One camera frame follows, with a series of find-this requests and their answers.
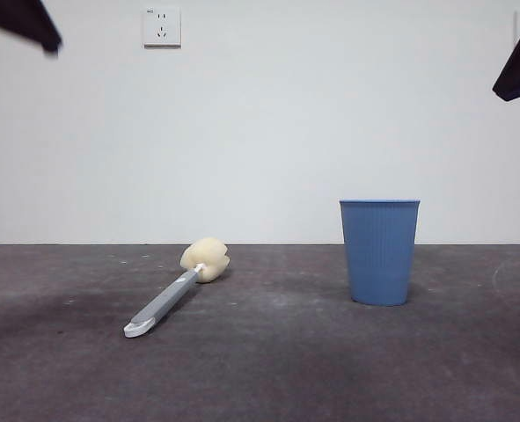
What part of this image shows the grey-handled sponge cup brush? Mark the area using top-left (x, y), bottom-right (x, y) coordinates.
top-left (123, 236), bottom-right (231, 338)

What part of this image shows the blue ribbed plastic cup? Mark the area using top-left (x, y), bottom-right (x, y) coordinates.
top-left (339, 199), bottom-right (421, 307)

